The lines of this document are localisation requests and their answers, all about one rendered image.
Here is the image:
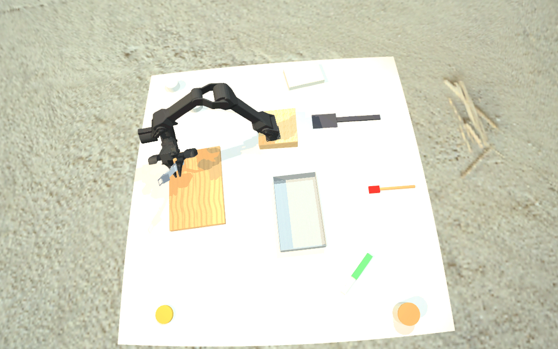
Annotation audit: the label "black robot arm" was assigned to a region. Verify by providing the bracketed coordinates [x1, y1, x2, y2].
[138, 83, 281, 162]

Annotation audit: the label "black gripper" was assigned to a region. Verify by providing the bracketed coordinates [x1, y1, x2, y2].
[148, 137, 198, 178]

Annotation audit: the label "grey canister with wooden lid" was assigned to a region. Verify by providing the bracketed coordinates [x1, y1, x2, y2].
[392, 302, 420, 326]

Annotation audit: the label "yellow round disc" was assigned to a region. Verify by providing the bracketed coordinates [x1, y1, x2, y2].
[155, 305, 174, 324]

